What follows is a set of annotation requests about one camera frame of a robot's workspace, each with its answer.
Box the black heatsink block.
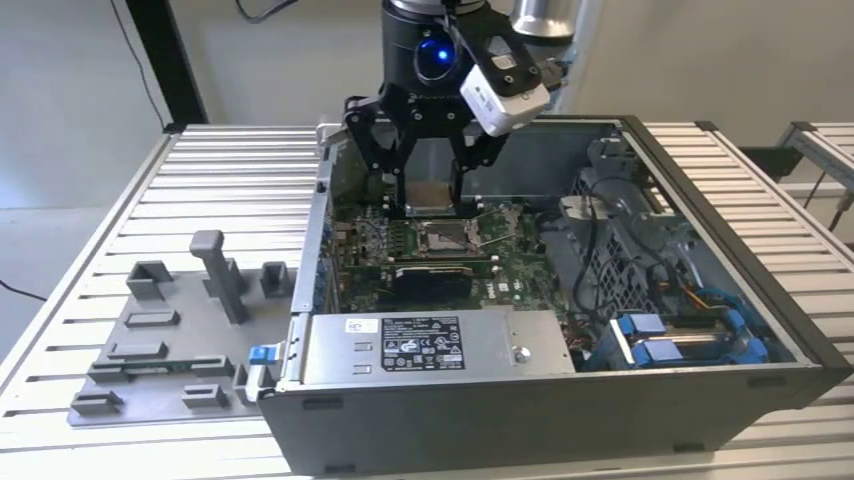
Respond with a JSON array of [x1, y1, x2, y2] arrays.
[[363, 172, 395, 203]]

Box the black RAM slot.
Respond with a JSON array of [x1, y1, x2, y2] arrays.
[[391, 259, 499, 270], [391, 253, 499, 262]]

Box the hard disk in blue carrier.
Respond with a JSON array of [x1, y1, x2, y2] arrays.
[[610, 312, 743, 342], [232, 342, 286, 404], [630, 333, 770, 370]]

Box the long locking lever wire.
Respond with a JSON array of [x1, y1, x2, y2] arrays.
[[478, 208, 522, 247]]

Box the silver power supply unit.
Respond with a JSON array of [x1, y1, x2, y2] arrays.
[[279, 308, 578, 392]]

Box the black vertical frame post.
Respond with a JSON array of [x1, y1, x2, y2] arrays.
[[124, 0, 210, 127]]

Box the green motherboard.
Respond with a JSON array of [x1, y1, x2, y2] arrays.
[[330, 194, 582, 317]]

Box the grey parts rack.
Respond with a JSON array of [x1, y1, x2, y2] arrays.
[[66, 229, 302, 431]]

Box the thin black wall cable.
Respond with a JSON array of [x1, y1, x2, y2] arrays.
[[108, 0, 167, 129]]

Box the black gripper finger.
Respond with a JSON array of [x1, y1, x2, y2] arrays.
[[343, 93, 420, 211], [446, 129, 510, 209]]

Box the metal slat side table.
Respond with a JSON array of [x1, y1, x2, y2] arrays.
[[778, 119, 854, 174]]

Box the thin black floor cable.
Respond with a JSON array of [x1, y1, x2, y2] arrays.
[[0, 278, 47, 303]]

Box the black open PC case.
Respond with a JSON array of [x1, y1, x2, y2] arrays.
[[256, 112, 854, 476]]

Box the silver square CPU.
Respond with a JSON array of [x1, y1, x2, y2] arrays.
[[404, 181, 458, 212]]

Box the black wire in case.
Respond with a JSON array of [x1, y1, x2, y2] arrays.
[[571, 188, 677, 312]]

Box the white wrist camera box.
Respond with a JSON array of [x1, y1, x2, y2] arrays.
[[458, 33, 554, 138]]

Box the thick black camera cable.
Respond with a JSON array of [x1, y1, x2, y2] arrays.
[[234, 0, 300, 23]]

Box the blue-grey drive cage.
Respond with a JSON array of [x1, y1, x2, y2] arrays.
[[538, 136, 799, 374]]

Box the CPU socket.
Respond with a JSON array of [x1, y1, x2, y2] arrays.
[[414, 220, 471, 260]]

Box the coloured wire bundle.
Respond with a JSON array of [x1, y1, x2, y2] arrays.
[[685, 285, 721, 312]]

